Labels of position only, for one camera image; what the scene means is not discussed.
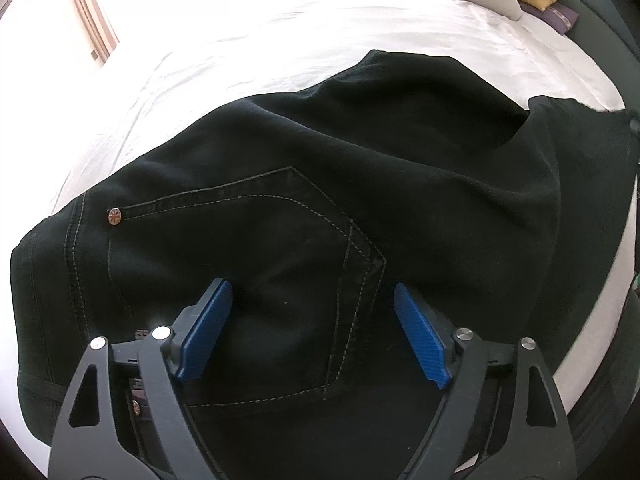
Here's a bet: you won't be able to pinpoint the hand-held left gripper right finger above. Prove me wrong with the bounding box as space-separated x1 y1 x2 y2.
393 282 571 480

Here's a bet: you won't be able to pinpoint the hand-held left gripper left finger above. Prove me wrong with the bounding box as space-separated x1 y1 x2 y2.
47 277 236 480

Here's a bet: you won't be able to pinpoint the black pants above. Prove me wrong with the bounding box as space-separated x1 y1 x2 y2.
10 49 640 480

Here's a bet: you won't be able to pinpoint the bed with white sheet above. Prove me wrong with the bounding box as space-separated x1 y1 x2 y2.
0 0 640 441

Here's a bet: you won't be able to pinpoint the white cloth on bed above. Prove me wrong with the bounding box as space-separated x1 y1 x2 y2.
480 10 627 112

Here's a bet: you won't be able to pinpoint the purple pillow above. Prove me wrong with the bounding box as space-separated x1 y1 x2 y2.
520 2 581 36

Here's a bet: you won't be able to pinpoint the beige curtain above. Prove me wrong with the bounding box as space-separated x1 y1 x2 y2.
52 0 121 63

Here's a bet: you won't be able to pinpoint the dark green headboard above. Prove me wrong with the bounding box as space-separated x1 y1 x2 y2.
525 0 640 116

